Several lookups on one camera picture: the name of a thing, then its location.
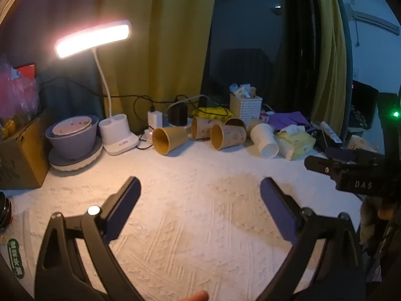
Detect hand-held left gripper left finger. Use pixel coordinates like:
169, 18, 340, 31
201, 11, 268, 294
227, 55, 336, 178
34, 176, 145, 301

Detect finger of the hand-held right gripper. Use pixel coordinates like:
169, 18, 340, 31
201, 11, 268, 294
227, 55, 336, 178
325, 147, 386, 164
305, 156, 343, 180

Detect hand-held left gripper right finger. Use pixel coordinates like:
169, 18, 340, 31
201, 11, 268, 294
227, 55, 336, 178
256, 177, 368, 301

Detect white paper cup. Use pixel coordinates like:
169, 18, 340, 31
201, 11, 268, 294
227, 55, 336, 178
250, 123, 279, 159

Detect plain brown paper cup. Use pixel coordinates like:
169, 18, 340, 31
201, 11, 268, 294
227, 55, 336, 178
152, 126, 188, 156

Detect printed brown paper cup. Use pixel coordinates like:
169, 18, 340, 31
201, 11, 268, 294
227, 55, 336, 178
225, 117, 247, 130
210, 123, 247, 150
190, 116, 217, 140

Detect person's right hand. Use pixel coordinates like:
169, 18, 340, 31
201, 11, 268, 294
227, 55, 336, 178
377, 199, 397, 220

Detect person's left hand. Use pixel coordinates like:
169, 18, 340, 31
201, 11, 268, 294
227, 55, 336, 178
181, 290, 210, 301

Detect white tube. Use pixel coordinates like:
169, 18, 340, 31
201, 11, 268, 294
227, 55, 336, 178
320, 121, 343, 145

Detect yellow tissue pack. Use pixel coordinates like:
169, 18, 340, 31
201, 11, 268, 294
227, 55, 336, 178
275, 131, 317, 161

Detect black laptop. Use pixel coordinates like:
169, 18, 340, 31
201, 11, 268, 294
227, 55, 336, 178
348, 81, 379, 138

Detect purple cloth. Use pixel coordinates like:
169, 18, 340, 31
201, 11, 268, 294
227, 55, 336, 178
268, 112, 314, 132

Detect white round plate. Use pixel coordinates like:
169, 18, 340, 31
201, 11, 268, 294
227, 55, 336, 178
48, 136, 104, 172

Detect white embossed table cloth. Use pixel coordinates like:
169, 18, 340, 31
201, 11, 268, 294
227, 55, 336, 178
0, 138, 365, 301

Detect white desk lamp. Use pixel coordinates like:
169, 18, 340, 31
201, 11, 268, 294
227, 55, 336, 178
54, 19, 140, 156

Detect white charger plug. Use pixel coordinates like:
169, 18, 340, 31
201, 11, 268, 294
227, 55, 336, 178
147, 110, 164, 130

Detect white woven basket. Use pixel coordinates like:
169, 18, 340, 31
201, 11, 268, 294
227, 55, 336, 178
229, 93, 263, 127

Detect beige shallow dish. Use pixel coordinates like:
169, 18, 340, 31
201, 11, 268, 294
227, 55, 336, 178
52, 116, 92, 137

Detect yellow curtain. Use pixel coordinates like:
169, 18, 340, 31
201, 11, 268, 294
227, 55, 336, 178
310, 0, 351, 138
102, 0, 218, 132

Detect black power adapter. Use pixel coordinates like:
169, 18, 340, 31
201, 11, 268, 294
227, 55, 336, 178
169, 103, 188, 126

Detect brown cardboard box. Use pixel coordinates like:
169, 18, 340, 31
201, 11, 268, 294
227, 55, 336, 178
0, 110, 52, 190

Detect yellow snack packet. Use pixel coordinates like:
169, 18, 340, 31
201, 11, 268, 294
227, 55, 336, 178
192, 107, 235, 120

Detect black bowl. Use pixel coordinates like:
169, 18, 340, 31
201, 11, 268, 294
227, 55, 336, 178
0, 192, 12, 231

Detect white air conditioner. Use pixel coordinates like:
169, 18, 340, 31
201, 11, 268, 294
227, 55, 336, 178
346, 0, 401, 36

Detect purple plastic bag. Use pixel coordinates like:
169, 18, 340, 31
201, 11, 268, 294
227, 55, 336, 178
0, 55, 41, 120

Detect red box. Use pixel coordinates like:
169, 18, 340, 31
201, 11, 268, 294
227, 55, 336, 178
12, 63, 38, 80

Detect black cable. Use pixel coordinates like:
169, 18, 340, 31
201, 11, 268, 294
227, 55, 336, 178
39, 77, 176, 123

